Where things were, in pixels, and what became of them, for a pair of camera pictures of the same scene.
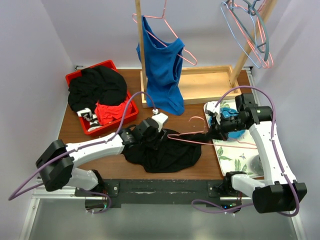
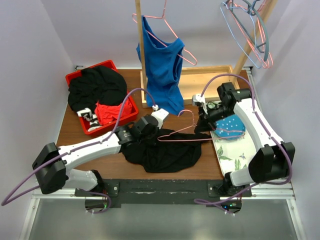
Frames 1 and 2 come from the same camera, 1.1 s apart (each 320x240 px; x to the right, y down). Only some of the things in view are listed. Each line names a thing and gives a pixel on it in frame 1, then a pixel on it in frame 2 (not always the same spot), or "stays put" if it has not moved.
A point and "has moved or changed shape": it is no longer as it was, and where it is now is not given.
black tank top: [173, 152] stays put
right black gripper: [220, 131] -> [205, 123]
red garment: [105, 114] stays put
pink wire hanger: [163, 17] stays put
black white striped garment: [87, 114] stays put
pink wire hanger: [170, 135] has moved or changed shape
